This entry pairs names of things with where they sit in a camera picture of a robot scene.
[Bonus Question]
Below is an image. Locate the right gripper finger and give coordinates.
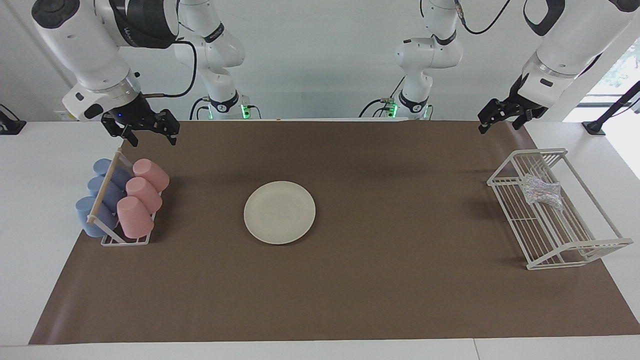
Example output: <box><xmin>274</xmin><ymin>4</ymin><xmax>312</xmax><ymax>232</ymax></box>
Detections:
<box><xmin>101</xmin><ymin>114</ymin><xmax>140</xmax><ymax>147</ymax></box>
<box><xmin>150</xmin><ymin>110</ymin><xmax>180</xmax><ymax>146</ymax></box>

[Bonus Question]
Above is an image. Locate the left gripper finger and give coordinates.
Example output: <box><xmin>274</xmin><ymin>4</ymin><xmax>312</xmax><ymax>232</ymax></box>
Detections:
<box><xmin>511</xmin><ymin>110</ymin><xmax>536</xmax><ymax>131</ymax></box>
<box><xmin>477</xmin><ymin>99</ymin><xmax>519</xmax><ymax>135</ymax></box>

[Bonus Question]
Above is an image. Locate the cream round plate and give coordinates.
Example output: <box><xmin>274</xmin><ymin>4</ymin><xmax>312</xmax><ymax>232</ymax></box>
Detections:
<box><xmin>243</xmin><ymin>180</ymin><xmax>317</xmax><ymax>245</ymax></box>

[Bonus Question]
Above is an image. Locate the blue plastic cup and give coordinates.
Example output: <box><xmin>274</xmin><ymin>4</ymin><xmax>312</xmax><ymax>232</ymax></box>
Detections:
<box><xmin>75</xmin><ymin>196</ymin><xmax>120</xmax><ymax>238</ymax></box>
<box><xmin>87</xmin><ymin>176</ymin><xmax>126</xmax><ymax>211</ymax></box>
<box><xmin>93</xmin><ymin>158</ymin><xmax>133</xmax><ymax>190</ymax></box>

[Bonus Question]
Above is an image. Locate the pink plastic cup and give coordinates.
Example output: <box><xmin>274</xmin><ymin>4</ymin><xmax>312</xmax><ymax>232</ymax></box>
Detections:
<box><xmin>132</xmin><ymin>158</ymin><xmax>170</xmax><ymax>193</ymax></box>
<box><xmin>125</xmin><ymin>176</ymin><xmax>163</xmax><ymax>214</ymax></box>
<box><xmin>116</xmin><ymin>195</ymin><xmax>155</xmax><ymax>239</ymax></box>

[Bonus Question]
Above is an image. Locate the white cup holder rack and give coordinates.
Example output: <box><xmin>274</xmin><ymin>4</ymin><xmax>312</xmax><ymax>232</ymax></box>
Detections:
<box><xmin>86</xmin><ymin>148</ymin><xmax>157</xmax><ymax>247</ymax></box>

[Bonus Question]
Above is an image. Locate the black angled stand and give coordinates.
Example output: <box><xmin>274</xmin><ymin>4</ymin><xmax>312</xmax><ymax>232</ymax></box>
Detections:
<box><xmin>581</xmin><ymin>80</ymin><xmax>640</xmax><ymax>136</ymax></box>

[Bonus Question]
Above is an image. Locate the black table clamp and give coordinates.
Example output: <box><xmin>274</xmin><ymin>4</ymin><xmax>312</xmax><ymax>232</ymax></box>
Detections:
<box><xmin>0</xmin><ymin>103</ymin><xmax>27</xmax><ymax>136</ymax></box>

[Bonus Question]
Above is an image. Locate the brown table mat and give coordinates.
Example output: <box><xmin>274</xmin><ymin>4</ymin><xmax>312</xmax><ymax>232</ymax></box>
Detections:
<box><xmin>28</xmin><ymin>120</ymin><xmax>640</xmax><ymax>346</ymax></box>

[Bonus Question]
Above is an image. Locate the black base cable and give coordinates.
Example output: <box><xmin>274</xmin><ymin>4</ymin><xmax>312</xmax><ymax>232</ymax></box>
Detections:
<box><xmin>189</xmin><ymin>97</ymin><xmax>212</xmax><ymax>121</ymax></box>
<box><xmin>358</xmin><ymin>75</ymin><xmax>407</xmax><ymax>119</ymax></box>

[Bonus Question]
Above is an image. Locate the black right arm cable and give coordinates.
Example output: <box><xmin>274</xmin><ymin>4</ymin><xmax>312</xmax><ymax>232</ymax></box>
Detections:
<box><xmin>140</xmin><ymin>40</ymin><xmax>197</xmax><ymax>99</ymax></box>

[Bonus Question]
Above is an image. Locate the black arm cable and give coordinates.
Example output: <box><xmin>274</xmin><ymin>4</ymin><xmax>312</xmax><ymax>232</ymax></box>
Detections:
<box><xmin>140</xmin><ymin>40</ymin><xmax>197</xmax><ymax>99</ymax></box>
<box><xmin>452</xmin><ymin>0</ymin><xmax>512</xmax><ymax>36</ymax></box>

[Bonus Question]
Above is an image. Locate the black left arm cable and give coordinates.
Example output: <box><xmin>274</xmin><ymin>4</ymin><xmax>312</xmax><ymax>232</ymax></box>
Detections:
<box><xmin>452</xmin><ymin>0</ymin><xmax>512</xmax><ymax>36</ymax></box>

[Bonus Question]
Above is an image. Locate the white wire dish rack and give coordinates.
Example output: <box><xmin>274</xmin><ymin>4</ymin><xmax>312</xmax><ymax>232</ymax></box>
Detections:
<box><xmin>486</xmin><ymin>147</ymin><xmax>634</xmax><ymax>271</ymax></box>

